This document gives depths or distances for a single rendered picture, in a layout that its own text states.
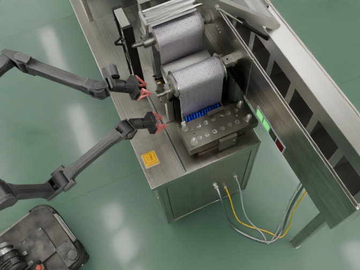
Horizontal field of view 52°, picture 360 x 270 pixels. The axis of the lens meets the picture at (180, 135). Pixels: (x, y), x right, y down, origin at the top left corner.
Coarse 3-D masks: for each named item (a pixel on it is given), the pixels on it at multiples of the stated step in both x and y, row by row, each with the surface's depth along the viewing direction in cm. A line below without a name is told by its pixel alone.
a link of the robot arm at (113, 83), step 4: (112, 76) 161; (116, 76) 163; (108, 80) 161; (112, 80) 160; (116, 80) 160; (120, 80) 162; (108, 84) 162; (112, 84) 160; (116, 84) 159; (120, 84) 160; (112, 88) 160; (116, 88) 160; (120, 88) 161; (124, 88) 164; (120, 92) 164
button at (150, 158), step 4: (152, 152) 201; (144, 156) 200; (148, 156) 200; (152, 156) 200; (144, 160) 199; (148, 160) 199; (152, 160) 199; (156, 160) 199; (148, 164) 198; (152, 164) 200
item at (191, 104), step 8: (208, 88) 185; (216, 88) 189; (192, 96) 185; (200, 96) 188; (208, 96) 192; (216, 96) 195; (184, 104) 188; (192, 104) 192; (200, 104) 195; (208, 104) 199; (184, 112) 195; (192, 112) 199
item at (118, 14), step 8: (112, 8) 181; (120, 8) 181; (120, 16) 179; (120, 24) 178; (128, 24) 176; (120, 32) 195; (128, 32) 177; (128, 40) 182; (128, 48) 186; (136, 48) 189; (128, 56) 201; (136, 56) 194; (128, 64) 218; (136, 64) 199; (136, 72) 205; (144, 80) 214; (144, 88) 220
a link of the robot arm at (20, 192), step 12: (0, 180) 136; (48, 180) 171; (60, 180) 170; (12, 192) 140; (24, 192) 147; (36, 192) 156; (48, 192) 166; (60, 192) 173; (0, 204) 132; (12, 204) 140
